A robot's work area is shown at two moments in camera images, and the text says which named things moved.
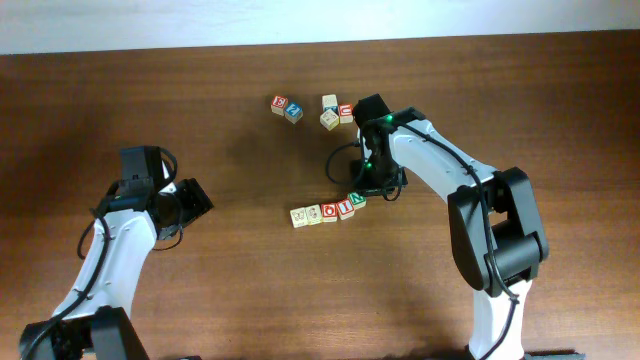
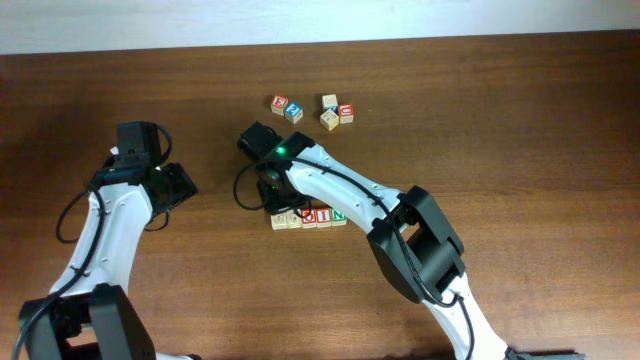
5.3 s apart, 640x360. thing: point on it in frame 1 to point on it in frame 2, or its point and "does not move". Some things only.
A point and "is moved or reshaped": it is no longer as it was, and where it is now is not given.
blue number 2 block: (293, 112) does not move
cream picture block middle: (329, 119) does not move
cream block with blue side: (313, 214) to (295, 222)
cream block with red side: (298, 217) to (280, 222)
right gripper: (363, 184) to (272, 204)
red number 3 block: (278, 104) does not move
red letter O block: (330, 212) to (310, 221)
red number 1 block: (345, 209) is moved or reshaped
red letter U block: (345, 113) does not move
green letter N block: (357, 200) is moved or reshaped
